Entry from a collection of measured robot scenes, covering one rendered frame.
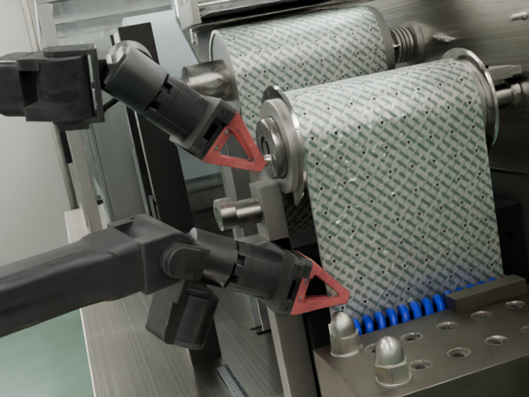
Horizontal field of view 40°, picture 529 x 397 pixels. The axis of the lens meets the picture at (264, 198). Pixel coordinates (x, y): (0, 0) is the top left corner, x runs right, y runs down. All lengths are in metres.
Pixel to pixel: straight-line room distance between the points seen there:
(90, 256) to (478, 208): 0.48
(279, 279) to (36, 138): 5.60
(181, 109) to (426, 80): 0.30
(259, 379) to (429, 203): 0.39
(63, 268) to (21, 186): 5.70
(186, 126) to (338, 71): 0.36
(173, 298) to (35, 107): 0.25
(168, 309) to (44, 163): 5.60
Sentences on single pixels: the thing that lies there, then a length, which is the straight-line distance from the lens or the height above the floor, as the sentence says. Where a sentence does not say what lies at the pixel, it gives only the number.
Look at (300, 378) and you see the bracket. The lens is 0.99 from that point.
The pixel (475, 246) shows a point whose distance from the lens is 0.96.
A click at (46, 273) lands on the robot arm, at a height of 1.21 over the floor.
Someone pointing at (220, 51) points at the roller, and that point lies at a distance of 1.13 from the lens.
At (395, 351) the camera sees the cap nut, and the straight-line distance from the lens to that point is 0.73.
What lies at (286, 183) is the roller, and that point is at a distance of 0.88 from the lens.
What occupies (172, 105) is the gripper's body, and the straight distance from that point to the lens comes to 0.81.
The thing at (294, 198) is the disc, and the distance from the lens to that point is 0.89.
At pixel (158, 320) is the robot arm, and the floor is 1.10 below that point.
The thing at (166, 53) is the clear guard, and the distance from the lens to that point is 1.85.
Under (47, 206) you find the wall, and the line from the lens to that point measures 6.42.
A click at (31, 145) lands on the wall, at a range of 6.36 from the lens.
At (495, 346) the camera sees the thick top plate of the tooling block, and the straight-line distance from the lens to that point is 0.80.
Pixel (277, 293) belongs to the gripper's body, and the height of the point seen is 1.10.
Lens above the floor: 1.36
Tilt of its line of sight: 11 degrees down
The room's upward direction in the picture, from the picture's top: 11 degrees counter-clockwise
